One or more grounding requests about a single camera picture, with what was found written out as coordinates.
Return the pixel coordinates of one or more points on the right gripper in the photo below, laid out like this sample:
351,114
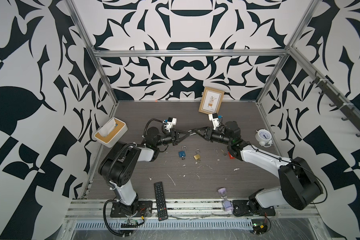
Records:
208,134

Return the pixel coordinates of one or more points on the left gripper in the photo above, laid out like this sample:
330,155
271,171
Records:
173,133

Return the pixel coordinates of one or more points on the brass padlock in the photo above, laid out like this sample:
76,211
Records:
197,155

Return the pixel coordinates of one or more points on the black padlock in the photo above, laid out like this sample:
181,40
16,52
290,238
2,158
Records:
191,132

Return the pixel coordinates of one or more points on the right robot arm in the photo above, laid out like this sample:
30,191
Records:
298,186

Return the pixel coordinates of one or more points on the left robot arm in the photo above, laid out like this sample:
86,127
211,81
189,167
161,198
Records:
118,166

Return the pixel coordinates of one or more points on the blue padlock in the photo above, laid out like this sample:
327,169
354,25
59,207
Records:
182,153

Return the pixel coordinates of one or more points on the white alarm clock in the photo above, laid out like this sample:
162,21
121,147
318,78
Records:
264,138

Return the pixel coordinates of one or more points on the black remote control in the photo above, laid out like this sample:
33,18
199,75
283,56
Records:
162,212

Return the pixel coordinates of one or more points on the purple hourglass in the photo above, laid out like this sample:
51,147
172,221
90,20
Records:
227,204

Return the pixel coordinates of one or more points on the left circuit board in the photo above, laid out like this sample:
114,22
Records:
133,223

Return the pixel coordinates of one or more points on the circuit board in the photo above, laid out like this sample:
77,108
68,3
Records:
133,223
260,228

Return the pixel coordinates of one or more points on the right circuit board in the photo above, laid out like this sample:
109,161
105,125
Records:
260,228

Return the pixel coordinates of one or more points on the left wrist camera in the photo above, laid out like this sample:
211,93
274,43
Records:
169,124

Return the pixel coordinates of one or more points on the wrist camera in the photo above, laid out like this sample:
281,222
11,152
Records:
215,119
169,124

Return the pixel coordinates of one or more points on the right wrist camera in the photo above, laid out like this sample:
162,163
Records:
215,119

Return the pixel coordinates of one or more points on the wooden picture frame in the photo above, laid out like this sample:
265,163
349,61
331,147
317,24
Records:
211,101

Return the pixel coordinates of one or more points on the white cable duct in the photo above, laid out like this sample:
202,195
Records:
193,224

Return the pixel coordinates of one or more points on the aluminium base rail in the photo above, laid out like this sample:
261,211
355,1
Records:
181,208

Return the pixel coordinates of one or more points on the wall hook rail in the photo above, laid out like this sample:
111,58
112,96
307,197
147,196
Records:
338,101

